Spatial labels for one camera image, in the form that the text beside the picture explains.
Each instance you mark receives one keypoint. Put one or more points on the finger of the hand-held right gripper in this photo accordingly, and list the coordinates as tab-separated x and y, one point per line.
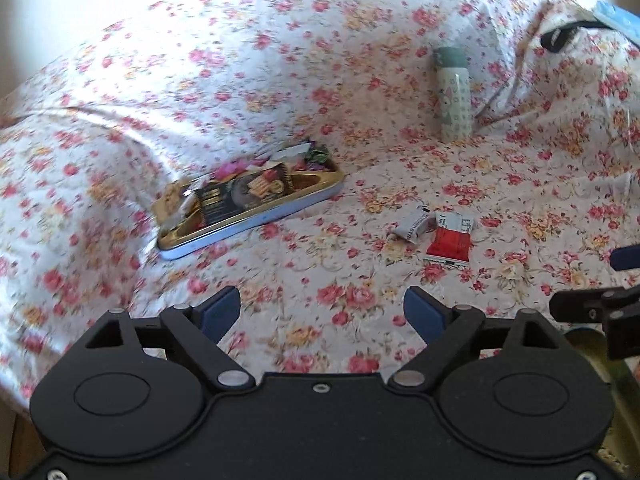
575	306
627	258

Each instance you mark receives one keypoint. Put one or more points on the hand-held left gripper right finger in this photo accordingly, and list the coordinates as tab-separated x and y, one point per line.
422	312

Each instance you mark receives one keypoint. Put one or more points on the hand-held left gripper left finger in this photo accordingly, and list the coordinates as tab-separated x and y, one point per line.
220	312

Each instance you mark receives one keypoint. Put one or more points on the large green gold tin tray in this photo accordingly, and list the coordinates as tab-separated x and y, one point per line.
587	347

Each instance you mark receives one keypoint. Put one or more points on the red and white snack packet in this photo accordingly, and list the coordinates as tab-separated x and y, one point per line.
450	242

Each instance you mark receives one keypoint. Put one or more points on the green and white snack packet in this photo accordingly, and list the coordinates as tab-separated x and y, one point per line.
415	225

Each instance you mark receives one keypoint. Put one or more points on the light blue tin tray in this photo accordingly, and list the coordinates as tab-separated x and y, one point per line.
240	228

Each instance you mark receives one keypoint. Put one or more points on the black snack box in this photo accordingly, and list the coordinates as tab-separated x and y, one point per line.
240	195

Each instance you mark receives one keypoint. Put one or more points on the tan cracker packet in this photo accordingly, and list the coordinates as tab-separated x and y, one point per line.
172	201

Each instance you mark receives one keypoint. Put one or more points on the pink snack packet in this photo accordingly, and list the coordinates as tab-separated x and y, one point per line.
237	169

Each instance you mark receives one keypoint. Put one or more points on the dark candy wrapper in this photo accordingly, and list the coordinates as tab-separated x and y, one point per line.
317	154

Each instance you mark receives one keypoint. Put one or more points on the green patterned bottle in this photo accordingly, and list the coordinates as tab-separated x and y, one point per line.
452	95

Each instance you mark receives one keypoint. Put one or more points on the floral bedspread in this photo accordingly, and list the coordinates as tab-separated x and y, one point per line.
250	85

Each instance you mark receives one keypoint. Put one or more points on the light blue pack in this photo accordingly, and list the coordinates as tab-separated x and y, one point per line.
620	17

